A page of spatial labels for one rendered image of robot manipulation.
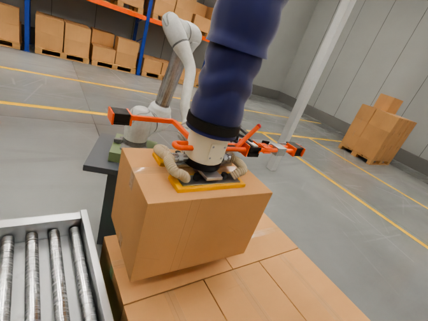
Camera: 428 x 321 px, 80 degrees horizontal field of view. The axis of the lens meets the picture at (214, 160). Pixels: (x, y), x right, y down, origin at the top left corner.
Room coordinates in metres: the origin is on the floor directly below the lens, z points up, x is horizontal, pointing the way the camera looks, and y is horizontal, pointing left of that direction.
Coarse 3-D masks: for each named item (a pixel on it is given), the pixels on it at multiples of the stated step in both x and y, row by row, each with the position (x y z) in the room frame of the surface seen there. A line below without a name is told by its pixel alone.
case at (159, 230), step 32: (128, 160) 0.91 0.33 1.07; (128, 192) 0.85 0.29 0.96; (160, 192) 0.77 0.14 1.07; (192, 192) 0.84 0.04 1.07; (224, 192) 0.92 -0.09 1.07; (256, 192) 1.00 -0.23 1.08; (128, 224) 0.80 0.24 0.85; (160, 224) 0.73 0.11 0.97; (192, 224) 0.82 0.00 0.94; (224, 224) 0.92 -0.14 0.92; (256, 224) 1.05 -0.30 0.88; (128, 256) 0.74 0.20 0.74; (160, 256) 0.76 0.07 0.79; (192, 256) 0.86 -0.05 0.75; (224, 256) 0.98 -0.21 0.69
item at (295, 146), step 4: (288, 144) 1.39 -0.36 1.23; (292, 144) 1.40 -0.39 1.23; (296, 144) 1.43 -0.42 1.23; (292, 148) 1.36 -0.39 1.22; (296, 148) 1.35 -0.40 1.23; (300, 148) 1.38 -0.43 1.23; (304, 148) 1.40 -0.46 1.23; (292, 152) 1.35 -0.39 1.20; (296, 152) 1.38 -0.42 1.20; (300, 152) 1.40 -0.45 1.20; (292, 156) 1.35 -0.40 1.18
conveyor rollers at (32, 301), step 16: (32, 240) 0.82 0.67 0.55; (48, 240) 0.86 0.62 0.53; (80, 240) 0.91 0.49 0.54; (0, 256) 0.70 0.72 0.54; (32, 256) 0.74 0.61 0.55; (80, 256) 0.82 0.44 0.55; (0, 272) 0.64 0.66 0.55; (32, 272) 0.68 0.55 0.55; (80, 272) 0.75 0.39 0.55; (0, 288) 0.58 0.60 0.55; (32, 288) 0.62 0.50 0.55; (64, 288) 0.66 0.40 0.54; (80, 288) 0.69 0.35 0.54; (0, 304) 0.53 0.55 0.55; (32, 304) 0.57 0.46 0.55; (64, 304) 0.60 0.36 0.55; (80, 304) 0.63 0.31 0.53; (0, 320) 0.49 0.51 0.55; (32, 320) 0.52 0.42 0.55; (64, 320) 0.55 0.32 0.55; (96, 320) 0.59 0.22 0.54
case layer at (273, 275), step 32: (256, 256) 1.23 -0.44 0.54; (288, 256) 1.33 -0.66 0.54; (128, 288) 0.76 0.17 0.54; (160, 288) 0.81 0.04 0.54; (192, 288) 0.87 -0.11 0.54; (224, 288) 0.93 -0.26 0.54; (256, 288) 0.99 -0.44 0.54; (288, 288) 1.07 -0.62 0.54; (320, 288) 1.15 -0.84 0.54; (128, 320) 0.63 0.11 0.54; (160, 320) 0.67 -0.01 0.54; (192, 320) 0.71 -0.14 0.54; (224, 320) 0.76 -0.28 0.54; (256, 320) 0.82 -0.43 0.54; (288, 320) 0.87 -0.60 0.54; (320, 320) 0.94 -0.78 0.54; (352, 320) 1.00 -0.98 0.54
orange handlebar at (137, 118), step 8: (136, 120) 1.07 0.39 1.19; (144, 120) 1.09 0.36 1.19; (152, 120) 1.11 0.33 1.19; (160, 120) 1.14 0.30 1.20; (168, 120) 1.16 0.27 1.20; (176, 120) 1.19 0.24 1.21; (176, 128) 1.14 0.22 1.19; (184, 128) 1.12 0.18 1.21; (176, 144) 0.91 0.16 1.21; (184, 144) 0.96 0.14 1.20; (232, 144) 1.13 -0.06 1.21; (264, 144) 1.27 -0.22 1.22; (264, 152) 1.22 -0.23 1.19; (288, 152) 1.34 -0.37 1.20
